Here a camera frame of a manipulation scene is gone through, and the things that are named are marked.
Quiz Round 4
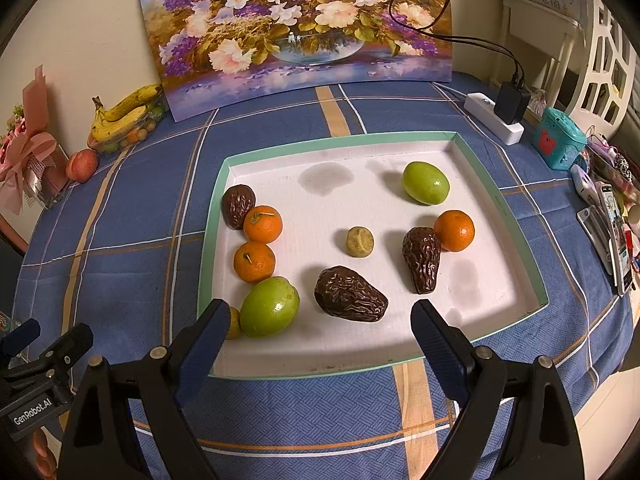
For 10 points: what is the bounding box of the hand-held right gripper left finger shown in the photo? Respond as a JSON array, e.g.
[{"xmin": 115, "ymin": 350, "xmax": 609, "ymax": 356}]
[{"xmin": 57, "ymin": 298, "xmax": 233, "ymax": 480}]

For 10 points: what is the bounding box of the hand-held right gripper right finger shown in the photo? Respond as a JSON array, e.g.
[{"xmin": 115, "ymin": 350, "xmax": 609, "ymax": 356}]
[{"xmin": 409, "ymin": 298, "xmax": 586, "ymax": 480}]

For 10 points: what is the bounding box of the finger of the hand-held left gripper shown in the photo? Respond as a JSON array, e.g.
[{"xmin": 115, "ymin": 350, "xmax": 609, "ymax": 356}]
[
  {"xmin": 46, "ymin": 323, "xmax": 95, "ymax": 367},
  {"xmin": 0, "ymin": 317, "xmax": 41, "ymax": 357}
]

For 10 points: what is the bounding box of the green jujube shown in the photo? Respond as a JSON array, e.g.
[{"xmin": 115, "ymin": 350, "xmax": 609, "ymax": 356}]
[
  {"xmin": 239, "ymin": 276, "xmax": 301, "ymax": 338},
  {"xmin": 402, "ymin": 161, "xmax": 449, "ymax": 205}
]

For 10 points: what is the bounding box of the elongated brown wrinkled date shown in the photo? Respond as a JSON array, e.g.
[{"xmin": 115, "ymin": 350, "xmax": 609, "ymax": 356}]
[{"xmin": 402, "ymin": 226, "xmax": 442, "ymax": 295}]

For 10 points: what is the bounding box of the large dark wrinkled date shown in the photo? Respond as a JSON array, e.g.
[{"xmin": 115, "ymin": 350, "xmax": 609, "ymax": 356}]
[{"xmin": 314, "ymin": 265, "xmax": 389, "ymax": 322}]

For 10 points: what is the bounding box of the orange mandarin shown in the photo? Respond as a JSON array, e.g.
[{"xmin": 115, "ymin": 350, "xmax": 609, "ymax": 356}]
[
  {"xmin": 243, "ymin": 205, "xmax": 283, "ymax": 244},
  {"xmin": 433, "ymin": 209, "xmax": 475, "ymax": 253},
  {"xmin": 233, "ymin": 241, "xmax": 277, "ymax": 283}
]

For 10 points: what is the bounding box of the white tray with teal rim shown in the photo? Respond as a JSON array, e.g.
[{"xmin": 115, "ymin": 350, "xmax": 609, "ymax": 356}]
[{"xmin": 197, "ymin": 131, "xmax": 551, "ymax": 380}]

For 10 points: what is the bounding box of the small reddish brown date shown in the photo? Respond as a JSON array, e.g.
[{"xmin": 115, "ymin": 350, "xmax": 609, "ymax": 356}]
[{"xmin": 221, "ymin": 184, "xmax": 257, "ymax": 231}]

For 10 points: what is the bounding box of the person's left hand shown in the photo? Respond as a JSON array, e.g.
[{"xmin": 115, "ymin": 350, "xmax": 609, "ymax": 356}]
[{"xmin": 32, "ymin": 430, "xmax": 58, "ymax": 480}]

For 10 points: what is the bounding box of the blue plaid tablecloth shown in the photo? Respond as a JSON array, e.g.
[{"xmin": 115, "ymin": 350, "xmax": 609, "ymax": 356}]
[{"xmin": 12, "ymin": 72, "xmax": 633, "ymax": 480}]

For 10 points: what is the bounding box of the red peach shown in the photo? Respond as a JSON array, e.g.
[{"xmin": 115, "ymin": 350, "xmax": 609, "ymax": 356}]
[{"xmin": 66, "ymin": 149, "xmax": 99, "ymax": 183}]

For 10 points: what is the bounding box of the pink bow gift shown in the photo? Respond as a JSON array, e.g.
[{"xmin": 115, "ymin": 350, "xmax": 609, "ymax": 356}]
[{"xmin": 0, "ymin": 65, "xmax": 71, "ymax": 216}]

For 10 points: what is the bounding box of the bunch of bananas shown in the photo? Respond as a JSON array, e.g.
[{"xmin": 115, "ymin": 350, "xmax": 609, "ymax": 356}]
[{"xmin": 87, "ymin": 105, "xmax": 170, "ymax": 156}]

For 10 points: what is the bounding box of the white thermometer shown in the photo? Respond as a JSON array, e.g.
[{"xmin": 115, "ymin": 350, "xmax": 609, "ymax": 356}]
[{"xmin": 570, "ymin": 164, "xmax": 601, "ymax": 206}]

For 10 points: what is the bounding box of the yellow banana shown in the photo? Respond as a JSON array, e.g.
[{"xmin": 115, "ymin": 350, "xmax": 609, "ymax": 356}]
[
  {"xmin": 90, "ymin": 97, "xmax": 151, "ymax": 142},
  {"xmin": 102, "ymin": 83, "xmax": 165, "ymax": 122}
]

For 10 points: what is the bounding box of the teal toy box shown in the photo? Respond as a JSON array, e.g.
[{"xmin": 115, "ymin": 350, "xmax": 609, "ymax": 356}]
[{"xmin": 530, "ymin": 107, "xmax": 587, "ymax": 170}]

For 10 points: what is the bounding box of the white power strip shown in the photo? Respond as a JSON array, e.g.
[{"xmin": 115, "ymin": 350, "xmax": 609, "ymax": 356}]
[{"xmin": 463, "ymin": 92, "xmax": 525, "ymax": 146}]

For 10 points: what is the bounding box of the black power adapter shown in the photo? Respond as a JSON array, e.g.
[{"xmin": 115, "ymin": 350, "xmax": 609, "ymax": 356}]
[{"xmin": 494, "ymin": 81, "xmax": 532, "ymax": 125}]

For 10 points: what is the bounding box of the flower painting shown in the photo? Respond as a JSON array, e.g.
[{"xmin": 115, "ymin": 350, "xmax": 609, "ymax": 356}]
[{"xmin": 136, "ymin": 0, "xmax": 453, "ymax": 122}]

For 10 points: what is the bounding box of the white lattice panel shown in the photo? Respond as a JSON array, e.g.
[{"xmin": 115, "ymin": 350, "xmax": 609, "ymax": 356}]
[{"xmin": 570, "ymin": 0, "xmax": 638, "ymax": 126}]

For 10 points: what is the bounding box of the white chair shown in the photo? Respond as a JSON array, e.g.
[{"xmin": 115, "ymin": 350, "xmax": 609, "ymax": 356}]
[{"xmin": 492, "ymin": 0, "xmax": 591, "ymax": 111}]

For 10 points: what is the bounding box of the leopard print hair tie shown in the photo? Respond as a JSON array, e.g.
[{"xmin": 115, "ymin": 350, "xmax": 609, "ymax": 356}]
[{"xmin": 612, "ymin": 152, "xmax": 633, "ymax": 183}]

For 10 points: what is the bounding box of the black cable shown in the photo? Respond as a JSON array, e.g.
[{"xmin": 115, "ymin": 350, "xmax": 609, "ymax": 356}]
[
  {"xmin": 387, "ymin": 0, "xmax": 523, "ymax": 86},
  {"xmin": 387, "ymin": 0, "xmax": 526, "ymax": 86}
]

